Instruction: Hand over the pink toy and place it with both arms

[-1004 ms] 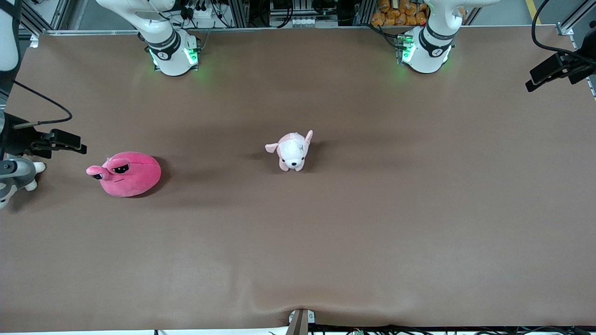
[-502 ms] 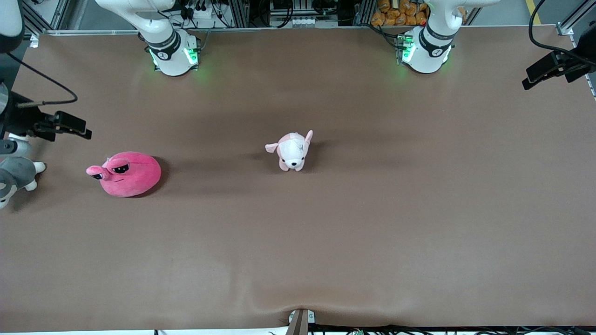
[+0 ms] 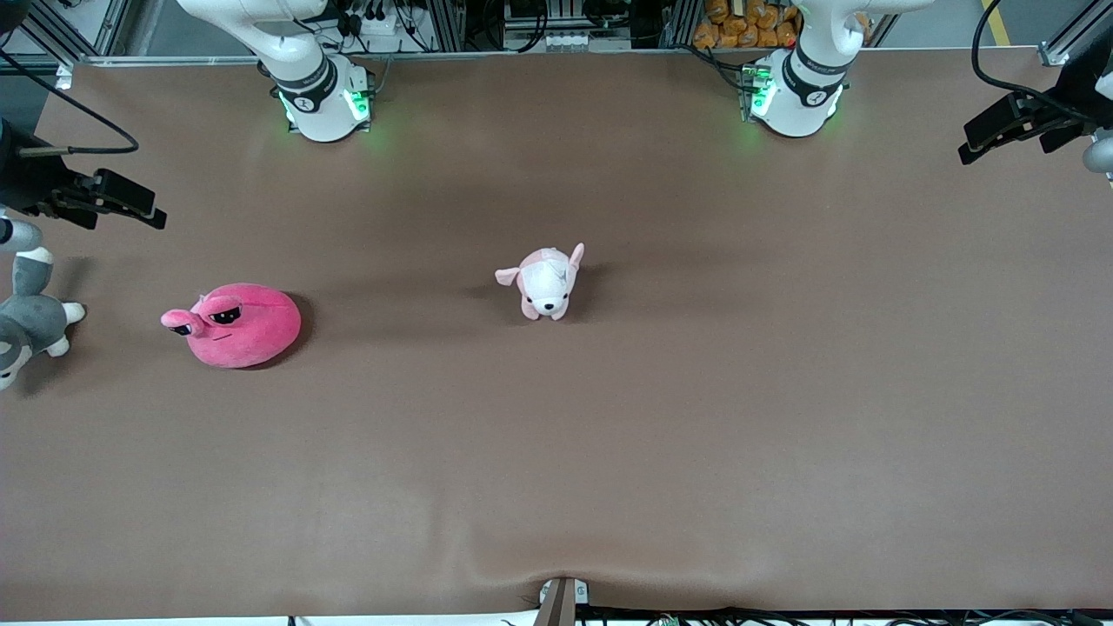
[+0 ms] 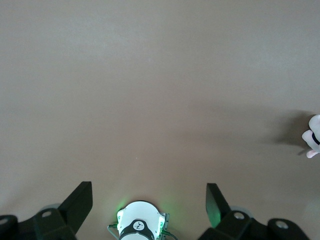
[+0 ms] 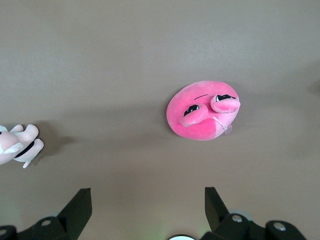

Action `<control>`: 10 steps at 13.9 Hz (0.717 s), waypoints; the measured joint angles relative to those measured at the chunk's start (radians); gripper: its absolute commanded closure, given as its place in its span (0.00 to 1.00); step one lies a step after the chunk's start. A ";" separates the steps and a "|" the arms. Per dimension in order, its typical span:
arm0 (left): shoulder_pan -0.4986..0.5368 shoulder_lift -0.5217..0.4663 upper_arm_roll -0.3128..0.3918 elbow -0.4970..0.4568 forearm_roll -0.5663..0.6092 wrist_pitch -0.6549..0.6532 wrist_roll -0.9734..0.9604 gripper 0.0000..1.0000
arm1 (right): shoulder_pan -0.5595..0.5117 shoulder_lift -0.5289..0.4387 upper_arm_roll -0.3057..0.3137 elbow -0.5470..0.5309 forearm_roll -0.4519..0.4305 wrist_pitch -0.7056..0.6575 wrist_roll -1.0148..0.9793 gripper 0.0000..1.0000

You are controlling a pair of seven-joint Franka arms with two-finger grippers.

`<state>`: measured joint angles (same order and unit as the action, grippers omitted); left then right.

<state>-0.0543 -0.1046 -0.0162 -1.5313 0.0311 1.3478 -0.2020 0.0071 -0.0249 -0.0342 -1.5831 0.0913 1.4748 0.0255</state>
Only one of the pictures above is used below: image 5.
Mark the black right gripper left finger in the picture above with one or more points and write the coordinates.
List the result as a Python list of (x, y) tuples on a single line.
[(75, 215)]

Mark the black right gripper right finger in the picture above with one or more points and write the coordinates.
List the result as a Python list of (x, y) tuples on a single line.
[(217, 215)]

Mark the round pink plush face toy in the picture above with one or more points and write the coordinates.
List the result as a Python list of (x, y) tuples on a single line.
[(200, 130)]

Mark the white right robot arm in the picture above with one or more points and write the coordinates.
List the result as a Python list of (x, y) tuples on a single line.
[(180, 238)]

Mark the pale pink plush dog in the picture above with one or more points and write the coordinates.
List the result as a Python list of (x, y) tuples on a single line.
[(25, 142)]

